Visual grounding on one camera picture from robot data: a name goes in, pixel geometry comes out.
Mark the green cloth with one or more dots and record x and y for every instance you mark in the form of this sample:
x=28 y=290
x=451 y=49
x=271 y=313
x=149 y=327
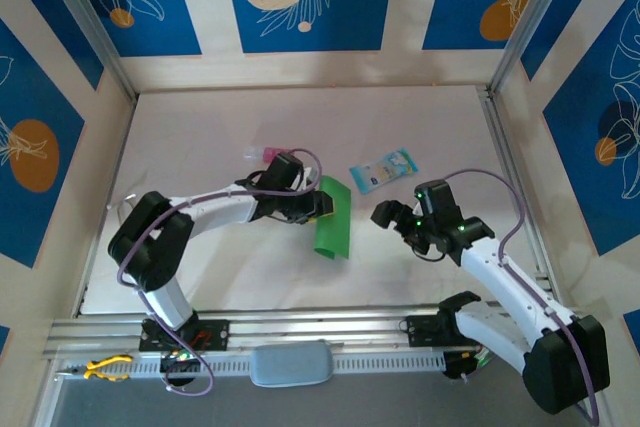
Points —
x=336 y=232

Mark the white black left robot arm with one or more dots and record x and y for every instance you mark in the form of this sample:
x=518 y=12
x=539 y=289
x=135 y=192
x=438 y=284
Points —
x=150 y=257

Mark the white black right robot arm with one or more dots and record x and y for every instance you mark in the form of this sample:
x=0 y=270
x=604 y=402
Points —
x=500 y=282

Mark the pink clear pill box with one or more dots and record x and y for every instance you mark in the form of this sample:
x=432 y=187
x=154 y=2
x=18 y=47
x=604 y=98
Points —
x=272 y=151

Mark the light blue snack packet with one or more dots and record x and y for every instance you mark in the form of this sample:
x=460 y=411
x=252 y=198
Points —
x=382 y=169

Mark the grey blue oblong pad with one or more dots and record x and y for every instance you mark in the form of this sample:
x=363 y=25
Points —
x=290 y=364

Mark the aluminium table side rail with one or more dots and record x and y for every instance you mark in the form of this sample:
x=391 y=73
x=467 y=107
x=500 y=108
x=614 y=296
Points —
x=510 y=167

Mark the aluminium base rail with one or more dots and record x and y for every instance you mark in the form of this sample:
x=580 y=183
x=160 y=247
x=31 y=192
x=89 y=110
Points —
x=320 y=324

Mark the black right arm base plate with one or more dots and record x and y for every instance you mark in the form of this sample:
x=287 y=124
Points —
x=417 y=332

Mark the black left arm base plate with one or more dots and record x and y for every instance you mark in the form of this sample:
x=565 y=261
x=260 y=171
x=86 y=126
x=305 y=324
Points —
x=217 y=334

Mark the aluminium frame post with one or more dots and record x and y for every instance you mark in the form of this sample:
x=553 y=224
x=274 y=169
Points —
x=89 y=22
x=530 y=22

